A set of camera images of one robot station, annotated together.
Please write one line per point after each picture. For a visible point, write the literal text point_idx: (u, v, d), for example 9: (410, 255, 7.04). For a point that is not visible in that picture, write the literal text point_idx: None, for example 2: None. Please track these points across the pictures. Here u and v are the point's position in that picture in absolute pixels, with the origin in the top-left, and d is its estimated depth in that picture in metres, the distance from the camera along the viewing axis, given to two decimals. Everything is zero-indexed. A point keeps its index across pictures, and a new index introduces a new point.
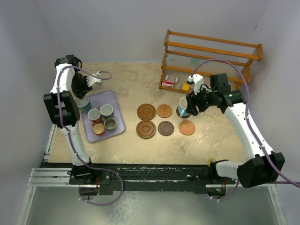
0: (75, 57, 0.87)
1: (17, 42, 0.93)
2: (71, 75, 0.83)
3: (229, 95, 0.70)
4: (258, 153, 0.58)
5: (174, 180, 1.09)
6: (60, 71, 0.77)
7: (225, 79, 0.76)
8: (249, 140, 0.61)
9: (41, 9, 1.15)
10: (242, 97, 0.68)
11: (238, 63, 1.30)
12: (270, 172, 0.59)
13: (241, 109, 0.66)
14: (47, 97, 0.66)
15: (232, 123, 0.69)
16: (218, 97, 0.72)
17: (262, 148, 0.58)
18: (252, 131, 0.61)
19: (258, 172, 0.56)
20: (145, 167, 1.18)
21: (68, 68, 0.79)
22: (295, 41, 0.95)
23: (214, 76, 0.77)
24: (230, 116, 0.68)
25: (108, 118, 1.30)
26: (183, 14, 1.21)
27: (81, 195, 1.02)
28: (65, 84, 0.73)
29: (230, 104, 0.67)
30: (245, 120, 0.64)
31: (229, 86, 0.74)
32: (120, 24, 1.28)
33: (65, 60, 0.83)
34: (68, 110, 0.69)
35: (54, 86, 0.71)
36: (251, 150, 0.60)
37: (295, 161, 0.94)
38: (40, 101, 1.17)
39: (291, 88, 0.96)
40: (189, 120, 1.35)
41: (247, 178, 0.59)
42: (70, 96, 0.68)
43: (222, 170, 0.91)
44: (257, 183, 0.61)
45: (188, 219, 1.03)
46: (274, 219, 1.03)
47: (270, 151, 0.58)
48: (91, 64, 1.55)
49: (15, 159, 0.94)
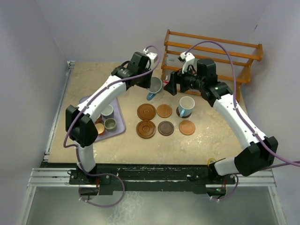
0: (137, 58, 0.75)
1: (17, 41, 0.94)
2: (118, 91, 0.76)
3: (215, 88, 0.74)
4: (252, 140, 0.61)
5: (174, 180, 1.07)
6: (105, 87, 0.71)
7: (213, 70, 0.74)
8: (242, 129, 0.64)
9: (41, 9, 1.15)
10: (227, 89, 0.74)
11: (238, 63, 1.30)
12: (266, 156, 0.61)
13: (229, 100, 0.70)
14: (69, 109, 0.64)
15: (223, 115, 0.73)
16: (206, 91, 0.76)
17: (256, 135, 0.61)
18: (243, 120, 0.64)
19: (255, 158, 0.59)
20: (145, 167, 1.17)
21: (116, 85, 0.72)
22: (294, 41, 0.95)
23: (203, 66, 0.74)
24: (219, 108, 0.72)
25: (108, 118, 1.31)
26: (183, 14, 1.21)
27: (81, 194, 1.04)
28: (96, 105, 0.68)
29: (218, 97, 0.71)
30: (235, 109, 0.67)
31: (216, 77, 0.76)
32: (120, 24, 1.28)
33: (123, 74, 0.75)
34: (79, 134, 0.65)
35: (86, 102, 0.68)
36: (245, 138, 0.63)
37: (293, 161, 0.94)
38: (40, 101, 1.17)
39: (292, 87, 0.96)
40: (189, 120, 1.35)
41: (245, 166, 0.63)
42: (86, 125, 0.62)
43: (221, 168, 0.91)
44: (256, 168, 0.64)
45: (188, 219, 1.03)
46: (275, 220, 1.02)
47: (263, 136, 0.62)
48: (91, 64, 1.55)
49: (15, 158, 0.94)
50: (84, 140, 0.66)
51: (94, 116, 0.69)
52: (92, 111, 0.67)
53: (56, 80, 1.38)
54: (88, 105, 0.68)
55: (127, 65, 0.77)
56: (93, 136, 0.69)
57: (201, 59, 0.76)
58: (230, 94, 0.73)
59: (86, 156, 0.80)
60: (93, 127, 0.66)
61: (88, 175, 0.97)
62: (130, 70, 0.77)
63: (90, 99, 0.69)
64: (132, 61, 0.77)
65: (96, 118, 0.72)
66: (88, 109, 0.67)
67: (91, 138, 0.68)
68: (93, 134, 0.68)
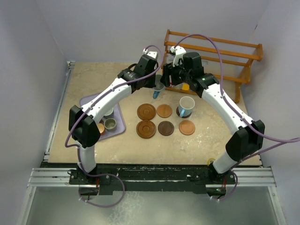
0: (144, 62, 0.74)
1: (17, 41, 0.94)
2: (123, 94, 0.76)
3: (202, 79, 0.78)
4: (240, 125, 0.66)
5: (174, 180, 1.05)
6: (110, 89, 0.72)
7: (199, 62, 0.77)
8: (230, 115, 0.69)
9: (41, 9, 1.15)
10: (214, 79, 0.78)
11: (238, 63, 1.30)
12: (255, 139, 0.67)
13: (216, 89, 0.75)
14: (73, 110, 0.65)
15: (211, 104, 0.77)
16: (193, 83, 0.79)
17: (243, 119, 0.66)
18: (230, 107, 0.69)
19: (245, 142, 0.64)
20: (145, 167, 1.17)
21: (121, 87, 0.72)
22: (294, 41, 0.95)
23: (189, 59, 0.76)
24: (207, 97, 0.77)
25: (108, 118, 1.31)
26: (183, 14, 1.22)
27: (81, 194, 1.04)
28: (100, 107, 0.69)
29: (206, 87, 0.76)
30: (222, 98, 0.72)
31: (202, 68, 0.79)
32: (120, 24, 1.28)
33: (129, 77, 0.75)
34: (82, 134, 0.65)
35: (90, 103, 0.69)
36: (234, 123, 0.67)
37: (293, 161, 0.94)
38: (40, 101, 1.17)
39: (292, 87, 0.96)
40: (189, 120, 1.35)
41: (237, 151, 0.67)
42: (89, 126, 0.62)
43: (219, 165, 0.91)
44: (247, 153, 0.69)
45: (188, 219, 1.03)
46: (274, 220, 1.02)
47: (250, 121, 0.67)
48: (91, 64, 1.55)
49: (15, 158, 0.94)
50: (86, 140, 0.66)
51: (97, 117, 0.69)
52: (95, 112, 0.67)
53: (56, 80, 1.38)
54: (93, 107, 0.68)
55: (134, 68, 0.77)
56: (95, 137, 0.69)
57: (187, 53, 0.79)
58: (217, 84, 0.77)
59: (86, 156, 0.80)
60: (96, 129, 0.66)
61: (88, 176, 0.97)
62: (137, 73, 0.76)
63: (94, 100, 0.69)
64: (139, 64, 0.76)
65: (100, 120, 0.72)
66: (92, 111, 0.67)
67: (93, 139, 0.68)
68: (95, 135, 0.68)
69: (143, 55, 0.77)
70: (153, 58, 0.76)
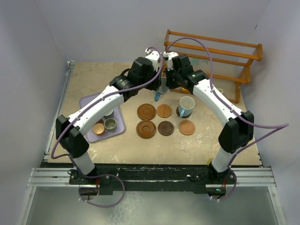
0: (139, 68, 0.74)
1: (17, 41, 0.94)
2: (115, 104, 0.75)
3: (192, 76, 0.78)
4: (230, 116, 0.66)
5: (174, 180, 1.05)
6: (100, 99, 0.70)
7: (187, 60, 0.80)
8: (221, 108, 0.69)
9: (41, 8, 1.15)
10: (203, 74, 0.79)
11: (238, 63, 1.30)
12: (246, 130, 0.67)
13: (206, 84, 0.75)
14: (59, 120, 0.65)
15: (202, 99, 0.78)
16: (183, 79, 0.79)
17: (233, 111, 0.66)
18: (220, 100, 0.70)
19: (236, 132, 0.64)
20: (145, 167, 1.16)
21: (110, 96, 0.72)
22: (294, 41, 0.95)
23: (176, 59, 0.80)
24: (198, 93, 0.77)
25: (108, 118, 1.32)
26: (183, 14, 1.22)
27: (81, 195, 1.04)
28: (87, 117, 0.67)
29: (195, 82, 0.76)
30: (212, 92, 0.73)
31: (191, 66, 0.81)
32: (120, 24, 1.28)
33: (122, 85, 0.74)
34: (68, 145, 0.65)
35: (77, 114, 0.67)
36: (224, 116, 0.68)
37: (293, 161, 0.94)
38: (40, 101, 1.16)
39: (292, 87, 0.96)
40: (189, 120, 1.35)
41: (229, 143, 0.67)
42: (74, 136, 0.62)
43: (218, 164, 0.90)
44: (239, 145, 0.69)
45: (188, 219, 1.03)
46: (274, 220, 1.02)
47: (240, 112, 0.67)
48: (91, 64, 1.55)
49: (15, 158, 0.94)
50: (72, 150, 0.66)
51: (86, 128, 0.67)
52: (83, 123, 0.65)
53: (56, 80, 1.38)
54: (80, 117, 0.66)
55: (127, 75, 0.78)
56: (83, 147, 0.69)
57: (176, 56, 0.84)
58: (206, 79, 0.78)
59: (81, 161, 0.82)
60: (82, 139, 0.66)
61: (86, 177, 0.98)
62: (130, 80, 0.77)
63: (82, 110, 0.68)
64: (132, 70, 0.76)
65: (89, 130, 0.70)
66: (79, 121, 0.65)
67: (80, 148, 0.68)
68: (82, 145, 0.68)
69: (136, 60, 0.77)
70: (146, 63, 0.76)
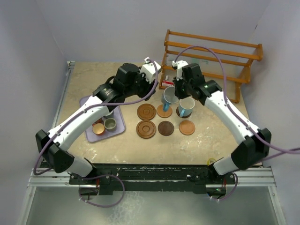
0: (123, 76, 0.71)
1: (17, 41, 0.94)
2: (99, 115, 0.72)
3: (205, 86, 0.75)
4: (246, 134, 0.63)
5: (174, 180, 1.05)
6: (81, 111, 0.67)
7: (198, 71, 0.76)
8: (236, 124, 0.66)
9: (41, 8, 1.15)
10: (216, 86, 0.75)
11: (238, 63, 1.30)
12: (262, 148, 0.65)
13: (220, 97, 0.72)
14: (39, 136, 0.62)
15: (214, 112, 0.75)
16: (195, 91, 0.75)
17: (249, 128, 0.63)
18: (236, 116, 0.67)
19: (251, 151, 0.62)
20: (145, 167, 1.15)
21: (93, 108, 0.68)
22: (294, 41, 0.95)
23: (188, 69, 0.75)
24: (211, 106, 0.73)
25: (108, 118, 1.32)
26: (183, 14, 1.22)
27: (81, 195, 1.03)
28: (69, 131, 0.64)
29: (208, 94, 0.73)
30: (226, 106, 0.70)
31: (202, 77, 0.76)
32: (120, 24, 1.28)
33: (106, 94, 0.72)
34: (50, 161, 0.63)
35: (57, 129, 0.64)
36: (239, 133, 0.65)
37: (292, 160, 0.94)
38: (39, 101, 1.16)
39: (292, 87, 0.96)
40: (189, 120, 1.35)
41: (243, 161, 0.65)
42: (54, 153, 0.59)
43: (220, 167, 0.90)
44: (253, 161, 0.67)
45: (188, 219, 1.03)
46: (274, 219, 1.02)
47: (256, 129, 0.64)
48: (91, 64, 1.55)
49: (15, 158, 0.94)
50: (56, 166, 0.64)
51: (66, 144, 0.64)
52: (63, 138, 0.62)
53: (56, 80, 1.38)
54: (60, 132, 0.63)
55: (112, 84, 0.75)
56: (66, 161, 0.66)
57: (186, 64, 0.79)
58: (220, 91, 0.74)
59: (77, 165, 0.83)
60: (64, 154, 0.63)
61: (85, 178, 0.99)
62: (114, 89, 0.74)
63: (63, 124, 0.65)
64: (118, 78, 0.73)
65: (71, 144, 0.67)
66: (59, 137, 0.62)
67: (63, 163, 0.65)
68: (65, 160, 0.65)
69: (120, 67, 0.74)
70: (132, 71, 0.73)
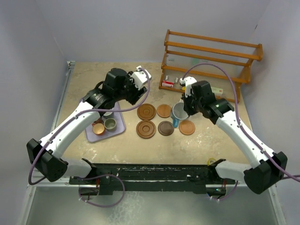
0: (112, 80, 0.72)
1: (18, 41, 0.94)
2: (90, 120, 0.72)
3: (216, 105, 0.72)
4: (261, 159, 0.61)
5: (174, 180, 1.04)
6: (72, 117, 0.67)
7: (208, 89, 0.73)
8: (250, 146, 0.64)
9: (41, 8, 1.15)
10: (228, 105, 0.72)
11: (238, 63, 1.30)
12: (277, 171, 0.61)
13: (232, 117, 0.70)
14: (31, 144, 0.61)
15: (225, 131, 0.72)
16: (206, 109, 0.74)
17: (264, 153, 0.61)
18: (250, 138, 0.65)
19: (268, 176, 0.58)
20: (145, 167, 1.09)
21: (85, 114, 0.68)
22: (294, 41, 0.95)
23: (198, 87, 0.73)
24: (223, 125, 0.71)
25: (108, 118, 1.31)
26: (183, 14, 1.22)
27: (81, 195, 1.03)
28: (61, 138, 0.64)
29: (220, 115, 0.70)
30: (239, 127, 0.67)
31: (213, 94, 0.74)
32: (120, 24, 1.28)
33: (96, 99, 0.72)
34: (44, 170, 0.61)
35: (49, 136, 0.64)
36: (254, 157, 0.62)
37: (292, 160, 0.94)
38: (39, 101, 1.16)
39: (292, 87, 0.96)
40: (189, 120, 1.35)
41: (258, 186, 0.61)
42: (48, 161, 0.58)
43: (224, 172, 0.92)
44: (268, 186, 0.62)
45: (188, 219, 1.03)
46: (274, 219, 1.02)
47: (272, 153, 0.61)
48: (91, 64, 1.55)
49: (15, 158, 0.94)
50: (50, 175, 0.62)
51: (59, 150, 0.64)
52: (55, 146, 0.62)
53: (56, 80, 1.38)
54: (52, 139, 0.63)
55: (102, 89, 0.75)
56: (60, 170, 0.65)
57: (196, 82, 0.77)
58: (232, 111, 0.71)
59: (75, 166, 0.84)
60: (58, 162, 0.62)
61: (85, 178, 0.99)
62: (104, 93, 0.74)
63: (55, 131, 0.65)
64: (107, 83, 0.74)
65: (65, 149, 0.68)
66: (51, 144, 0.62)
67: (57, 172, 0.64)
68: (59, 168, 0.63)
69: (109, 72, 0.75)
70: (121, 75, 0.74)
